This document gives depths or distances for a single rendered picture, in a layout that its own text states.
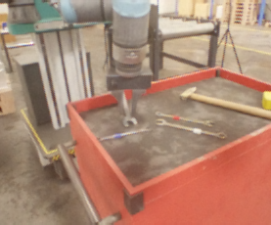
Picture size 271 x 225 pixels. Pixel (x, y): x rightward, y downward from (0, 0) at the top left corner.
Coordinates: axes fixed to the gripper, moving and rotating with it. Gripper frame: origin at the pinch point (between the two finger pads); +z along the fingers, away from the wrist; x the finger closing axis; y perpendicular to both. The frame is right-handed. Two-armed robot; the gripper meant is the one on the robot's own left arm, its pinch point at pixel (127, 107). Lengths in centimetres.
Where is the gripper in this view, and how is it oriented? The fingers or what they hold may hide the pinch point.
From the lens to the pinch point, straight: 73.9
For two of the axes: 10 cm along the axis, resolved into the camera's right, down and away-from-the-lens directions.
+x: 9.8, -0.7, 1.8
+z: -0.5, 7.8, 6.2
